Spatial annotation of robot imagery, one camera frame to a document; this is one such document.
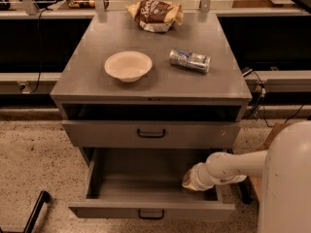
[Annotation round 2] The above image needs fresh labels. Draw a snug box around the cardboard box with trash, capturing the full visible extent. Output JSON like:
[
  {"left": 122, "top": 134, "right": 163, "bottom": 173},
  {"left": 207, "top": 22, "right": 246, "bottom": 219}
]
[{"left": 248, "top": 122, "right": 293, "bottom": 202}]

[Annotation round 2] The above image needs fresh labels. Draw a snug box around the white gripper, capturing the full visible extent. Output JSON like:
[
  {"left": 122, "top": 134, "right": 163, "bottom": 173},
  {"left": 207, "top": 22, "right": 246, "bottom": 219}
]
[{"left": 182, "top": 162, "right": 215, "bottom": 191}]

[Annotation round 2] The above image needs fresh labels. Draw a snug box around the grey drawer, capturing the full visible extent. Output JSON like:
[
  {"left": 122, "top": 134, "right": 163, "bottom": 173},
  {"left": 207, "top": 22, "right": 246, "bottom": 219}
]
[
  {"left": 69, "top": 149, "right": 235, "bottom": 221},
  {"left": 62, "top": 120, "right": 240, "bottom": 149}
]

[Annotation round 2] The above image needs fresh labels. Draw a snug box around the black cable left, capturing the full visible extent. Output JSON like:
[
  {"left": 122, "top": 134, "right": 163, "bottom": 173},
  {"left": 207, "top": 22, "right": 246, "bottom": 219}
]
[{"left": 29, "top": 8, "right": 50, "bottom": 94}]

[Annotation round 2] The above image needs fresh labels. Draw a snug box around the black cables right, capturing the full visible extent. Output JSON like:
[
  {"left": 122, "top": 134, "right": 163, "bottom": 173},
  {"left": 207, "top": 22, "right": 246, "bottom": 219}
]
[{"left": 240, "top": 66, "right": 307, "bottom": 128}]

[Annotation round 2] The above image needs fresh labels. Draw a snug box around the crushed silver can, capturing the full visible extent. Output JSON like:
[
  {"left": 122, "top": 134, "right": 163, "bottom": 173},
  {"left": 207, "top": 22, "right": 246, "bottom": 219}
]
[{"left": 169, "top": 49, "right": 211, "bottom": 74}]

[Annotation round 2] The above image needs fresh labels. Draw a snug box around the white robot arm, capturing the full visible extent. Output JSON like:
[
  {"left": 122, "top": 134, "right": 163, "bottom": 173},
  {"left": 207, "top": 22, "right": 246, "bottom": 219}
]
[{"left": 183, "top": 120, "right": 311, "bottom": 233}]

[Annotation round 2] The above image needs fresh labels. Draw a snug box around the brown chip bag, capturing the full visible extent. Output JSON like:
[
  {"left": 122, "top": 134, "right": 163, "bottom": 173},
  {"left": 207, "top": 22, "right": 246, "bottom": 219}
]
[{"left": 125, "top": 0, "right": 184, "bottom": 33}]

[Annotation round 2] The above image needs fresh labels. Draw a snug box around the black chair leg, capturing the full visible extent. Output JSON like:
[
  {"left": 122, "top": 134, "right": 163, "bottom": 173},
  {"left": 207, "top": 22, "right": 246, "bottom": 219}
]
[{"left": 0, "top": 190, "right": 51, "bottom": 233}]

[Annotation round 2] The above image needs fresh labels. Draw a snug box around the grey drawer cabinet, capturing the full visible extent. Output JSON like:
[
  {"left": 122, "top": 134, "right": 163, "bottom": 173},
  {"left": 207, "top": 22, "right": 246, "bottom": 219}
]
[{"left": 50, "top": 11, "right": 253, "bottom": 157}]

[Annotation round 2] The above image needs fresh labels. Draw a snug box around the white paper bowl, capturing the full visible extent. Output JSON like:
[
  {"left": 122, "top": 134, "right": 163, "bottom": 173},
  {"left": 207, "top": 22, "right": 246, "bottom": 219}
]
[{"left": 104, "top": 51, "right": 153, "bottom": 83}]

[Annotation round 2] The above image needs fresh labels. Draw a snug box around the grey top drawer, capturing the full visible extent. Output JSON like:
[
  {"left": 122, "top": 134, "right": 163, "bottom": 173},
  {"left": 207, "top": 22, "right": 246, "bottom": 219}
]
[{"left": 62, "top": 120, "right": 240, "bottom": 149}]

